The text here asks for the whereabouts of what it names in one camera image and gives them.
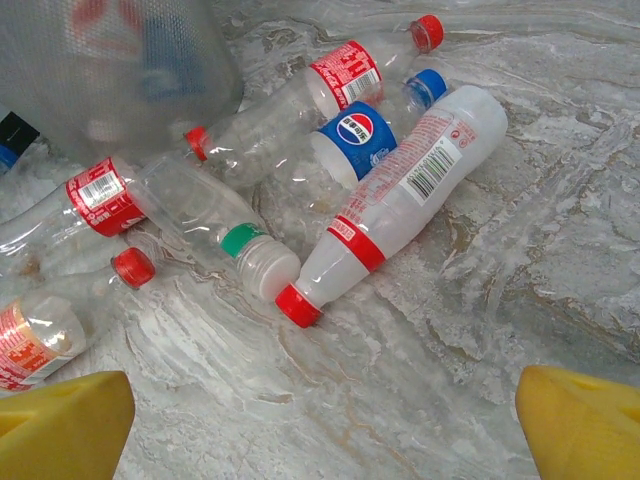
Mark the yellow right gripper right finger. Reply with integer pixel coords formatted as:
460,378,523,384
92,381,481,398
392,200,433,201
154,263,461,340
515,364,640,480

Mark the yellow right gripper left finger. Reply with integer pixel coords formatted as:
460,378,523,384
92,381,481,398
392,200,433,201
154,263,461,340
0,370,136,480

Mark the clear bottle orange-red label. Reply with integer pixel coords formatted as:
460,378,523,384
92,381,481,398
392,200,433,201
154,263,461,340
0,247,157,394

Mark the clear bottle with green band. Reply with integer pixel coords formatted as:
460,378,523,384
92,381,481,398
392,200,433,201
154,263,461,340
124,154,302,303

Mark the milky white bottle red cap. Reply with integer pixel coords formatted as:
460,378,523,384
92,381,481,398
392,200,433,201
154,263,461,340
274,84,510,330

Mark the Pepsi bottle blue label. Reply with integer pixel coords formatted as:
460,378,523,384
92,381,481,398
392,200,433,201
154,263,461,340
269,68,450,226

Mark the blue label water bottle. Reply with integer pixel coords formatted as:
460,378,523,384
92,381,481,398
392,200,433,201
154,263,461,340
134,19,211,106

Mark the translucent plastic bin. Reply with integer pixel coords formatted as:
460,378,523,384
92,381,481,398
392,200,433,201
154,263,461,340
0,0,244,161

